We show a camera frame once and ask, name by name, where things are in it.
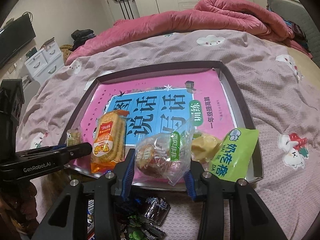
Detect brown plush toy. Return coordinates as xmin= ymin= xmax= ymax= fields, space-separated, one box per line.
xmin=60 ymin=44 xmax=73 ymax=63

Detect pink blue children's book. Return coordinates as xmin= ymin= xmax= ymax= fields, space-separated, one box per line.
xmin=80 ymin=68 xmax=238 ymax=183

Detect pink red quilt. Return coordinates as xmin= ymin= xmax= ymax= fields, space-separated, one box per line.
xmin=65 ymin=0 xmax=312 ymax=66

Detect clear round cake packet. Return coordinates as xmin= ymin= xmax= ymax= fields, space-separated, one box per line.
xmin=135 ymin=119 xmax=195 ymax=186

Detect green pea snack packet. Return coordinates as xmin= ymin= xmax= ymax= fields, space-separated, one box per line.
xmin=120 ymin=216 xmax=166 ymax=240

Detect orange cracker packet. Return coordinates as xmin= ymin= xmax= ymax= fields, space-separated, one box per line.
xmin=91 ymin=109 xmax=129 ymax=173

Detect dark shallow box tray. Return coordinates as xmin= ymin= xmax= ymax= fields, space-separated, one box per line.
xmin=57 ymin=60 xmax=264 ymax=192

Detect blue foil snack packet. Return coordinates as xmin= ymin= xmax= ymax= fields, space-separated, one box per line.
xmin=87 ymin=200 xmax=95 ymax=240

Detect dark clothes on pillow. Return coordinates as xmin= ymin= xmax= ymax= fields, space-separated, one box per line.
xmin=283 ymin=19 xmax=311 ymax=53

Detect small biscuit packet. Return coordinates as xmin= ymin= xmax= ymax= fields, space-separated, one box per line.
xmin=66 ymin=129 xmax=82 ymax=147

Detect grey padded headboard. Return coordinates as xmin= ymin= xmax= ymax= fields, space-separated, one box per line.
xmin=267 ymin=0 xmax=319 ymax=67

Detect clear yellow snack packet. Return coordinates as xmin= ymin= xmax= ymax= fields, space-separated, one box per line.
xmin=191 ymin=133 xmax=222 ymax=164

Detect black wall television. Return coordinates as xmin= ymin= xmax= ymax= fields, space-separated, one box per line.
xmin=0 ymin=14 xmax=36 ymax=68

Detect white drawer cabinet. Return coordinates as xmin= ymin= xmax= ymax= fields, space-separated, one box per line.
xmin=24 ymin=38 xmax=64 ymax=85

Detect person's left hand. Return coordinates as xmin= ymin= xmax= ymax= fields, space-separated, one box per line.
xmin=1 ymin=180 xmax=39 ymax=239

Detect pink patterned bed sheet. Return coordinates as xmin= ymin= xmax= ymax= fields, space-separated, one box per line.
xmin=18 ymin=30 xmax=319 ymax=239

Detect black folded clothes pile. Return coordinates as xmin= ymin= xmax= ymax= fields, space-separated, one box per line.
xmin=71 ymin=29 xmax=95 ymax=51

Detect dark candy wrapper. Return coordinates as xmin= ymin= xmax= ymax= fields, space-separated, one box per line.
xmin=142 ymin=197 xmax=171 ymax=226

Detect green milk snack packet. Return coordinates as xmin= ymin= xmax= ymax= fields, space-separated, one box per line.
xmin=208 ymin=128 xmax=259 ymax=182

